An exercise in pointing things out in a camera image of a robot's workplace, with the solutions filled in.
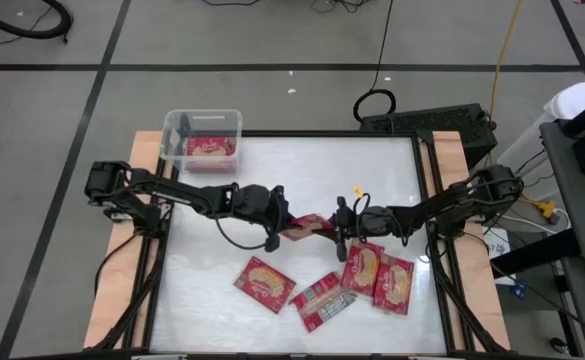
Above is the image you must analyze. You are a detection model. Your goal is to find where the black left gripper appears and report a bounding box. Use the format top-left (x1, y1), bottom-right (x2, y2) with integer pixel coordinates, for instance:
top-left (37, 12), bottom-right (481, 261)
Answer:
top-left (230, 182), bottom-right (301, 254)

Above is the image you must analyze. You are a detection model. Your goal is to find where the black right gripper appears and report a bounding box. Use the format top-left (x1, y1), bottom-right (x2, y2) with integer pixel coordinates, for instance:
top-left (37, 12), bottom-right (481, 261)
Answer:
top-left (321, 195), bottom-right (401, 263)

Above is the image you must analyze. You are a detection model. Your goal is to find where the red Orville popcorn bag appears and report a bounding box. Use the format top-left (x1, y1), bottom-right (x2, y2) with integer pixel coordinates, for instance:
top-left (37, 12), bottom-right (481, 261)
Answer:
top-left (339, 240), bottom-right (386, 297)
top-left (232, 255), bottom-right (298, 316)
top-left (278, 212), bottom-right (337, 243)
top-left (184, 135), bottom-right (238, 160)
top-left (290, 271), bottom-right (358, 334)
top-left (370, 253), bottom-right (416, 317)

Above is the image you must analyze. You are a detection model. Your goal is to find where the black vented computer case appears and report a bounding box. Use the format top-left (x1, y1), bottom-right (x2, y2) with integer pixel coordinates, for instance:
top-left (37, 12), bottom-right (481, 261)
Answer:
top-left (359, 102), bottom-right (499, 169)

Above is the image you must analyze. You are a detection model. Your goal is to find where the plywood side board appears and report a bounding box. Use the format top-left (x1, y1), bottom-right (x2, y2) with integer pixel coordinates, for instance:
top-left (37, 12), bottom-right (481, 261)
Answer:
top-left (419, 130), bottom-right (512, 351)
top-left (82, 130), bottom-right (176, 350)

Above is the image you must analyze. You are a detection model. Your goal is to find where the clear plastic storage bin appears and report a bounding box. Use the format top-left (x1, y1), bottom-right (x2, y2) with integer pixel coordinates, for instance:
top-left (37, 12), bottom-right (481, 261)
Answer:
top-left (159, 108), bottom-right (244, 175)

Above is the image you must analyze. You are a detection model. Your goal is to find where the white paper sheet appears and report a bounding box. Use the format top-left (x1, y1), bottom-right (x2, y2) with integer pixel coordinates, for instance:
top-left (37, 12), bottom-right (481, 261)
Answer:
top-left (482, 227), bottom-right (512, 261)

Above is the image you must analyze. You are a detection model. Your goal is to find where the yellow power plug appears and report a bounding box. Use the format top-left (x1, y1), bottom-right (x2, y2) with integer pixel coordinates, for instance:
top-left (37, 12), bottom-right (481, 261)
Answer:
top-left (519, 197), bottom-right (559, 222)

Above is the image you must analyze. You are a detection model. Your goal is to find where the white cylindrical bin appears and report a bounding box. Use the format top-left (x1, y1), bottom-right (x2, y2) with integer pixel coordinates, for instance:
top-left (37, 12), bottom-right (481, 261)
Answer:
top-left (496, 81), bottom-right (585, 201)

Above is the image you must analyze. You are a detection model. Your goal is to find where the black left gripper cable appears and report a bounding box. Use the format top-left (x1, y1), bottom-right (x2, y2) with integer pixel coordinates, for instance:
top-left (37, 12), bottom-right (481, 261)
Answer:
top-left (213, 212), bottom-right (273, 251)

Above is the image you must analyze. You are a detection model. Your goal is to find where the black aluminium table frame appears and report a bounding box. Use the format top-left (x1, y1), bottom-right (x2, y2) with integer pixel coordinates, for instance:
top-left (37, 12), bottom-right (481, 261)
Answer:
top-left (89, 129), bottom-right (511, 360)

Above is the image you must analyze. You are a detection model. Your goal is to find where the black coiled power cable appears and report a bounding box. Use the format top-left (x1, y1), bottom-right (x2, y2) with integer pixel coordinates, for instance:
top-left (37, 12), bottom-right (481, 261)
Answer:
top-left (352, 0), bottom-right (398, 124)

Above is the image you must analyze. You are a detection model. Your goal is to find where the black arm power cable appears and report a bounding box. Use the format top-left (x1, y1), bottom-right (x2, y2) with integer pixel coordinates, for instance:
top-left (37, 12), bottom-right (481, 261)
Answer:
top-left (93, 230), bottom-right (146, 299)

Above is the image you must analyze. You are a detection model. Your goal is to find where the white cable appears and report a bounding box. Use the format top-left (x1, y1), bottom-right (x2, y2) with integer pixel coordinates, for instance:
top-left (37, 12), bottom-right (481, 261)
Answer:
top-left (496, 207), bottom-right (572, 236)

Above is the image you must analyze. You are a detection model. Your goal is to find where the black cable tangle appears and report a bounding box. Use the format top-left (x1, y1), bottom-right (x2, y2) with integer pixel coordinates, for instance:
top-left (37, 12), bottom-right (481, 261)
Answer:
top-left (310, 0), bottom-right (374, 15)

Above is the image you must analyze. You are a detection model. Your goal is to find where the black floor cable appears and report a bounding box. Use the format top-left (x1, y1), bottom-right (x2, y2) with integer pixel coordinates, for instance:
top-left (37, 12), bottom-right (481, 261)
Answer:
top-left (200, 0), bottom-right (264, 8)

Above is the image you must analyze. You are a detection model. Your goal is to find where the yellow extension cord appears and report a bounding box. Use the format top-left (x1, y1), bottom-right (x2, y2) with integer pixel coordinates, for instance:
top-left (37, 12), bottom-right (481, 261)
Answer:
top-left (488, 0), bottom-right (525, 124)

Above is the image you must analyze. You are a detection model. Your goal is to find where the black flexible hose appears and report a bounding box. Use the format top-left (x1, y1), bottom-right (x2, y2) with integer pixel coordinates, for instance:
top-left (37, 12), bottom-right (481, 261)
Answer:
top-left (0, 0), bottom-right (75, 44)

